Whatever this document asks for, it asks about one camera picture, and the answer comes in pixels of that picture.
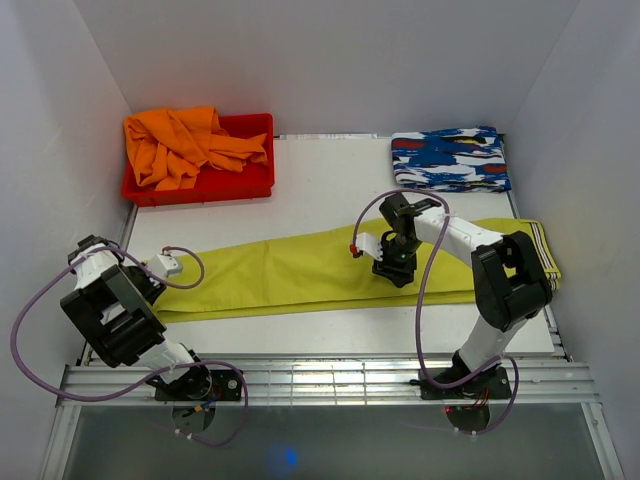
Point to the folded blue patterned trousers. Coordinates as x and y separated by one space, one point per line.
452 160

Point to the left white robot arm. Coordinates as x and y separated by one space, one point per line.
112 307

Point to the aluminium frame rail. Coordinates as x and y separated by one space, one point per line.
336 382

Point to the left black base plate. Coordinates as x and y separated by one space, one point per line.
199 384

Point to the yellow-green trousers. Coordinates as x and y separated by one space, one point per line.
315 272

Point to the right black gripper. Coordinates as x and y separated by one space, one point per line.
400 275

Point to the orange trousers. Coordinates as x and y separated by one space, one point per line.
167 149

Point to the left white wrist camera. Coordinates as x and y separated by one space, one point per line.
164 264

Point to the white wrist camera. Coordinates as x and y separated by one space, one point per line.
164 264
366 244

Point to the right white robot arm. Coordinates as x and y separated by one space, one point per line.
509 282

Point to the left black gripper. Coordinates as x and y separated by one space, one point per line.
152 289

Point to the red plastic bin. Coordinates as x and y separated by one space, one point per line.
256 181

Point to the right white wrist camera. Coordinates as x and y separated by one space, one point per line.
366 244

